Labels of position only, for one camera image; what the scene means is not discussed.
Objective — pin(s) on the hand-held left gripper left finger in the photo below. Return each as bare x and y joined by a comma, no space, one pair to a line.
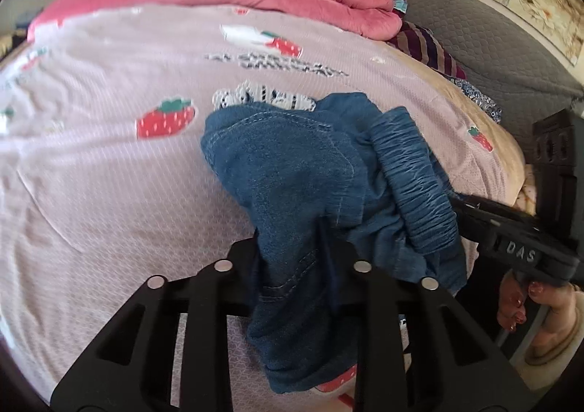
242,270

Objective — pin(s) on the small teal cloth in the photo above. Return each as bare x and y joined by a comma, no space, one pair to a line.
400,4

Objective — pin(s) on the blue denim pants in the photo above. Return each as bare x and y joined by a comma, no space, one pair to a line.
283,165

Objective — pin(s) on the blue floral cloth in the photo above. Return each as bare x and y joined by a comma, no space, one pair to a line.
477,99

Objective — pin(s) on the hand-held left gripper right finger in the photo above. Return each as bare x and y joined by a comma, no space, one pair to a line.
344,270

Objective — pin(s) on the cream floral blanket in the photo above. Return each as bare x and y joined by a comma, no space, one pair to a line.
528,193

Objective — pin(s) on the grey quilted headboard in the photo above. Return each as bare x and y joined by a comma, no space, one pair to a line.
479,37

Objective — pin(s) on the person's right hand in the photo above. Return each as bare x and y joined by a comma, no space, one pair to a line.
543,293

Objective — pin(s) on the purple striped cloth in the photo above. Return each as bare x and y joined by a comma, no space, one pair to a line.
424,46

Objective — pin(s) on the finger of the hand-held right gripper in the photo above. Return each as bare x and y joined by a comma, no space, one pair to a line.
474,218

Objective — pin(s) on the pink strawberry print bedsheet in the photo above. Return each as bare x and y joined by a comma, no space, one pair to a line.
114,188

